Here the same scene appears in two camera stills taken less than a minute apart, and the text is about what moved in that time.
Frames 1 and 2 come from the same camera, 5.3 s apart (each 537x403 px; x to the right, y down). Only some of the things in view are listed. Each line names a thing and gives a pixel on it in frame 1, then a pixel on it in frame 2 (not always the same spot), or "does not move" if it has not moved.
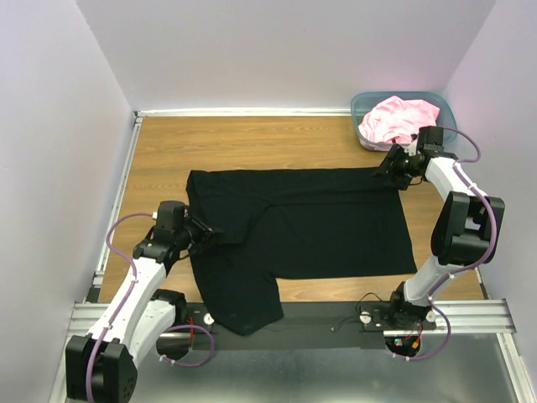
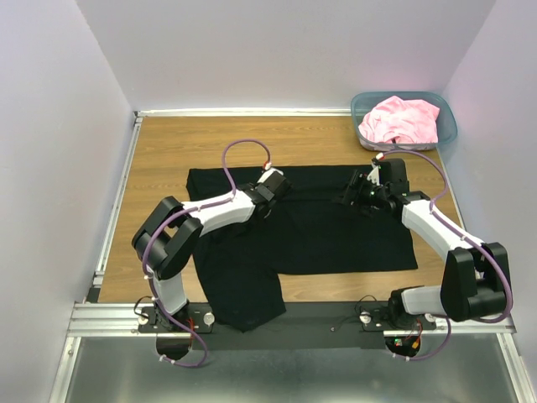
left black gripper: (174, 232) → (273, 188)
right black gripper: (394, 154) → (355, 182)
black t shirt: (292, 222) does not move
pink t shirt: (398, 119) does not move
